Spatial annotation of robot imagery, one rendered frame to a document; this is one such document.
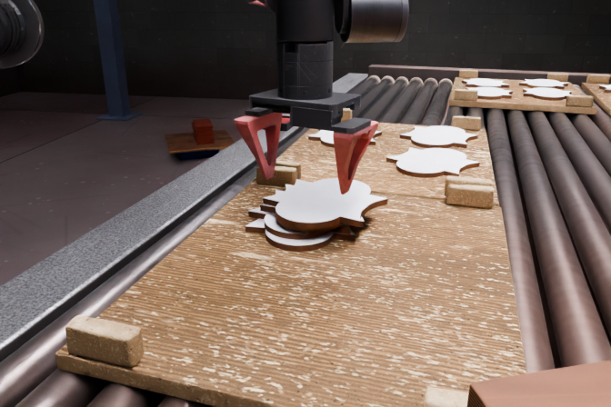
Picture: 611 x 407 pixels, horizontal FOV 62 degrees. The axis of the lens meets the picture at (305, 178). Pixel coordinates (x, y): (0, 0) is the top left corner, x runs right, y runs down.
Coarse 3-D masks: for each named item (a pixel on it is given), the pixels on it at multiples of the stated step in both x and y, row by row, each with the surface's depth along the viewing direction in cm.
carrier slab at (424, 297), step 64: (256, 192) 72; (192, 256) 54; (256, 256) 54; (320, 256) 54; (384, 256) 54; (448, 256) 54; (128, 320) 44; (192, 320) 44; (256, 320) 44; (320, 320) 44; (384, 320) 44; (448, 320) 44; (512, 320) 44; (128, 384) 38; (192, 384) 36; (256, 384) 36; (320, 384) 36; (384, 384) 36; (448, 384) 36
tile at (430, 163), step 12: (396, 156) 85; (408, 156) 85; (420, 156) 85; (432, 156) 85; (444, 156) 85; (456, 156) 85; (396, 168) 81; (408, 168) 79; (420, 168) 79; (432, 168) 79; (444, 168) 79; (456, 168) 79; (468, 168) 81
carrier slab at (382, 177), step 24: (312, 144) 94; (384, 144) 94; (408, 144) 94; (480, 144) 94; (312, 168) 81; (336, 168) 81; (360, 168) 81; (384, 168) 81; (480, 168) 81; (384, 192) 72; (408, 192) 72; (432, 192) 72
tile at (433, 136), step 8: (416, 128) 102; (424, 128) 102; (432, 128) 102; (440, 128) 102; (448, 128) 102; (456, 128) 102; (400, 136) 98; (408, 136) 97; (416, 136) 96; (424, 136) 96; (432, 136) 96; (440, 136) 96; (448, 136) 96; (456, 136) 96; (464, 136) 96; (472, 136) 97; (416, 144) 93; (424, 144) 92; (432, 144) 92; (440, 144) 91; (448, 144) 92; (456, 144) 93; (464, 144) 92
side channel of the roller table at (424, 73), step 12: (372, 72) 186; (384, 72) 184; (396, 72) 183; (408, 72) 182; (420, 72) 181; (432, 72) 179; (444, 72) 178; (456, 72) 177; (480, 72) 175; (492, 72) 173; (504, 72) 172; (516, 72) 172; (528, 72) 172; (540, 72) 172; (552, 72) 172; (564, 72) 172; (576, 84) 167
